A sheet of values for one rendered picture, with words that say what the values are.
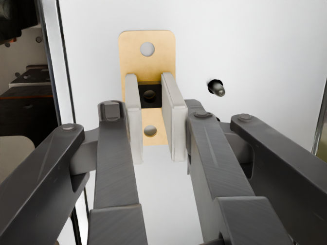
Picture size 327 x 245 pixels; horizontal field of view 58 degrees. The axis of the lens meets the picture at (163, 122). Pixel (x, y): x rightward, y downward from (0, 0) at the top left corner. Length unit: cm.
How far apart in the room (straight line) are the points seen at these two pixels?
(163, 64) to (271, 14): 8
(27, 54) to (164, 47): 37
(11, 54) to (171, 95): 42
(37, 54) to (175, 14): 36
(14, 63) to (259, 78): 42
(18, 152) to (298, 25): 24
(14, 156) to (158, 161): 12
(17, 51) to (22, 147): 30
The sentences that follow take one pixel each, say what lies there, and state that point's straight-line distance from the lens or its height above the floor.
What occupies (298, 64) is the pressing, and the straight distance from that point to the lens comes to 24.
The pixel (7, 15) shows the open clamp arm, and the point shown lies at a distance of 21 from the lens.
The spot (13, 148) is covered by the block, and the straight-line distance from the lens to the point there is 27.
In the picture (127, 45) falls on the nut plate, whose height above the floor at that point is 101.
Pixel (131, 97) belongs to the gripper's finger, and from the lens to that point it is 15.
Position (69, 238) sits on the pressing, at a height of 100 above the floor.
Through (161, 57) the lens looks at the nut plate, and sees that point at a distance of 20.
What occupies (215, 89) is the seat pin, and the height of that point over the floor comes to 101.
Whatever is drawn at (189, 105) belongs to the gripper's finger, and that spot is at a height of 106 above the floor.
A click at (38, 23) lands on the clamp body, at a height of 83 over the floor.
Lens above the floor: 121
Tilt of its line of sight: 66 degrees down
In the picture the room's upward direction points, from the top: 165 degrees clockwise
